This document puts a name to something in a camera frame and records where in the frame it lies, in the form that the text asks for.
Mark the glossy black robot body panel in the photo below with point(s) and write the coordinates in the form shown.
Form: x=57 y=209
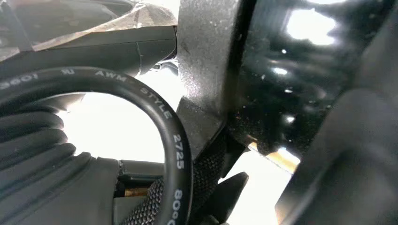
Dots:
x=280 y=93

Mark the dark part under plastic film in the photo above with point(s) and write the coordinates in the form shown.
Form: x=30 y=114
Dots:
x=108 y=49

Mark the matte black bracket plate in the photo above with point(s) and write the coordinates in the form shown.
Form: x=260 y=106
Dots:
x=202 y=62

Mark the black wedge-shaped part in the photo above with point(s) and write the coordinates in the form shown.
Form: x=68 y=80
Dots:
x=224 y=195

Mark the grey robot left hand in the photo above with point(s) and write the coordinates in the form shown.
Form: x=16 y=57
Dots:
x=105 y=186

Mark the blurred dark robot part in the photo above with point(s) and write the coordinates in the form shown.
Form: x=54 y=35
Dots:
x=357 y=170

